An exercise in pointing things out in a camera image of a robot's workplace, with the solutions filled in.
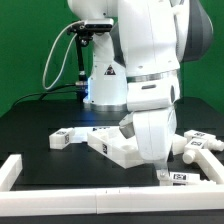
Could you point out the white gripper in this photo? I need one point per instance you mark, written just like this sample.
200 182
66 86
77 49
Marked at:
154 131

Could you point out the white square tabletop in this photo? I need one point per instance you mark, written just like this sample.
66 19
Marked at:
111 143

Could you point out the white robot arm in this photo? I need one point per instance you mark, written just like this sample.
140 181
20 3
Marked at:
155 36

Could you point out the white flat tag plate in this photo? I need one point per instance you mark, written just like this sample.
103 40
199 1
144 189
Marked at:
81 133

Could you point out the white U-shaped fence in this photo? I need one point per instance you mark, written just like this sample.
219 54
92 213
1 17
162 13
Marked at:
101 200

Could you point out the black camera on stand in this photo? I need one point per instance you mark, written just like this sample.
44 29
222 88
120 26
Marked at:
84 31

